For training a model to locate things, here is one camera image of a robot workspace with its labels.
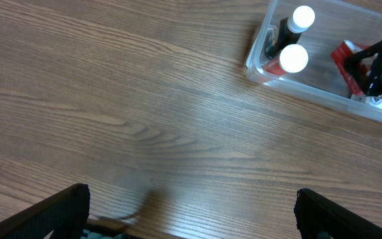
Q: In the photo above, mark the orange tube white cap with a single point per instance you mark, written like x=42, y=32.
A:
x=292, y=59

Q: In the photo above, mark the red Panadol box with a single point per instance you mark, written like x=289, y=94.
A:
x=339, y=55

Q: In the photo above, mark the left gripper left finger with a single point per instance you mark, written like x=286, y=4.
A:
x=63, y=215

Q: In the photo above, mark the black tube white cap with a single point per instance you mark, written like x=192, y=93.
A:
x=290, y=29

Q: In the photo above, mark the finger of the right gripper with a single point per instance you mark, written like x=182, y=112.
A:
x=366, y=67

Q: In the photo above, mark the clear plastic container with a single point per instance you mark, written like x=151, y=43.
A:
x=321, y=81

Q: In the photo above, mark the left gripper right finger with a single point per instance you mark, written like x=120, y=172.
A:
x=319, y=217

